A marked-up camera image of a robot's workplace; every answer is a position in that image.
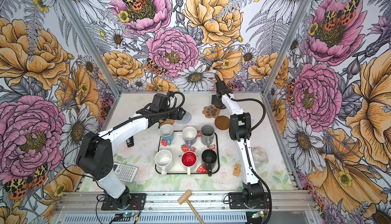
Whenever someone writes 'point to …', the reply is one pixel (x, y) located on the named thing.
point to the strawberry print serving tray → (178, 148)
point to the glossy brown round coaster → (218, 106)
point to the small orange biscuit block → (236, 169)
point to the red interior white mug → (189, 159)
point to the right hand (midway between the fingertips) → (220, 104)
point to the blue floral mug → (166, 132)
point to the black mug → (210, 157)
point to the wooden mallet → (185, 196)
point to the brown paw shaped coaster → (211, 111)
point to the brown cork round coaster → (222, 122)
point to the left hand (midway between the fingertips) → (178, 115)
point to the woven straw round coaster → (167, 121)
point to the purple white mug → (189, 134)
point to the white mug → (164, 161)
